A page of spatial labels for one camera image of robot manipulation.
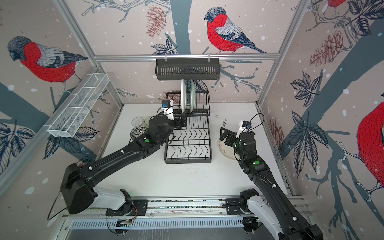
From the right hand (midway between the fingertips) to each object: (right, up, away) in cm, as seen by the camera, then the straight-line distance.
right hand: (226, 131), depth 77 cm
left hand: (-24, +11, -5) cm, 27 cm away
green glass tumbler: (-50, +5, +23) cm, 55 cm away
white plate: (-23, +16, 0) cm, 27 cm away
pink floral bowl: (-55, -2, +21) cm, 59 cm away
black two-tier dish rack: (-19, -10, +19) cm, 28 cm away
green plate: (-18, +19, -1) cm, 26 cm away
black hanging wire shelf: (-22, +42, +29) cm, 56 cm away
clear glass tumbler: (-58, +4, +27) cm, 64 cm away
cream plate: (+4, -14, +16) cm, 21 cm away
